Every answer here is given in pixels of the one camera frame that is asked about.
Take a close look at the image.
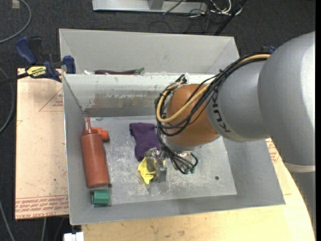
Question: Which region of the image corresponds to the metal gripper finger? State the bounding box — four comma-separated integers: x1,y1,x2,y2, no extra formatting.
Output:
144,147,159,176
156,159,168,183

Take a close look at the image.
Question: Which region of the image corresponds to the purple cloth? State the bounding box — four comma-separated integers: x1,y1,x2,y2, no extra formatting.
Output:
128,122,163,162

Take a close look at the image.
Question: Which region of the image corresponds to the yellow crumpled cloth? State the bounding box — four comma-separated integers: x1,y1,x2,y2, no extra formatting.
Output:
137,156,167,185

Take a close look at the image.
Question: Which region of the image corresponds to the small orange toy block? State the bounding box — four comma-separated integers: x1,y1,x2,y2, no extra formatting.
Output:
96,127,110,143

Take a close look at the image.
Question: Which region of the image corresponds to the red-brown squeeze bottle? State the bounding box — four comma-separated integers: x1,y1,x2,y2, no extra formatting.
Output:
80,116,111,189

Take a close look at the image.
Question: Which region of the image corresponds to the green block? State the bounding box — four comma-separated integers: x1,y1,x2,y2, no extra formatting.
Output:
91,189,111,206

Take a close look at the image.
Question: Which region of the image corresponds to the purple toy eggplant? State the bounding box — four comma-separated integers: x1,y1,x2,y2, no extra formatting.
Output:
94,67,145,76

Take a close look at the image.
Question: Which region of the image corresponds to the grey metal bin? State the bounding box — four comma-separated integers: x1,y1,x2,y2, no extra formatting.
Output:
59,28,286,226

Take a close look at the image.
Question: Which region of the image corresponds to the brown cardboard board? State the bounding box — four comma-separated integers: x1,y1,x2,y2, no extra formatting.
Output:
14,68,70,221

